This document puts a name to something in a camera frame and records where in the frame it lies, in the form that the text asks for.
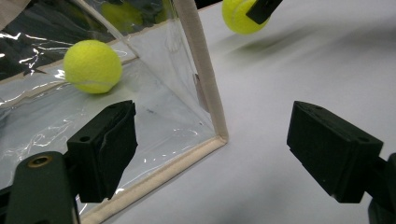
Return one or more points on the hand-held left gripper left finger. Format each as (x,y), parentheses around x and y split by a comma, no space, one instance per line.
(102,149)

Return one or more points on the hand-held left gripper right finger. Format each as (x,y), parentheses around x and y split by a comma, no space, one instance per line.
(333,152)

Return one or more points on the yellow tennis ball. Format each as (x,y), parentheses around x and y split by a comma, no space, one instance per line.
(239,18)
(92,66)

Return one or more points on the transparent bag with beige trim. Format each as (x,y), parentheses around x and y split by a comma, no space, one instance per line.
(165,93)

